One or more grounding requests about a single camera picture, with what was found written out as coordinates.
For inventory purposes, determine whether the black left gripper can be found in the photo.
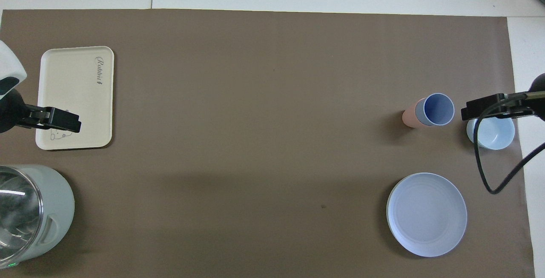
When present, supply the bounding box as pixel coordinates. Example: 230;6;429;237
0;89;81;134

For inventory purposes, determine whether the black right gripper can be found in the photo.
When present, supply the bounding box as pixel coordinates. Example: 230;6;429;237
462;73;545;121

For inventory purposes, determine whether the blue ribbed cup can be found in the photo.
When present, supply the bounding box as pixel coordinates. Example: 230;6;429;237
415;93;455;127

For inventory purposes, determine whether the pink cup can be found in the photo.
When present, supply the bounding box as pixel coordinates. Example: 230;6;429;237
402;103;420;129

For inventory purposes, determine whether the cream tray with rabbit print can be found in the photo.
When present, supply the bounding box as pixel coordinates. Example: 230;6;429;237
35;46;115;151

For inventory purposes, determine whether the light blue bowl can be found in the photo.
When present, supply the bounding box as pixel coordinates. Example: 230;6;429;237
466;116;515;150

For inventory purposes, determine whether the pale green electric pot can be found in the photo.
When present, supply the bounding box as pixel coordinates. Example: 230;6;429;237
0;164;76;269

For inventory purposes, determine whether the glass pot lid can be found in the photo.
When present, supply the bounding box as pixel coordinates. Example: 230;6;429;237
0;167;43;266

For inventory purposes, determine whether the light blue plate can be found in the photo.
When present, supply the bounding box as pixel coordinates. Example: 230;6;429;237
386;172;468;258

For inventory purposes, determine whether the brown paper table mat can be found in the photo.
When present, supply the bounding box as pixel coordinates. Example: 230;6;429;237
0;9;536;278

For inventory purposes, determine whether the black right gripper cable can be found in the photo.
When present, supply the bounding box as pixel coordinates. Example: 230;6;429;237
474;92;545;195

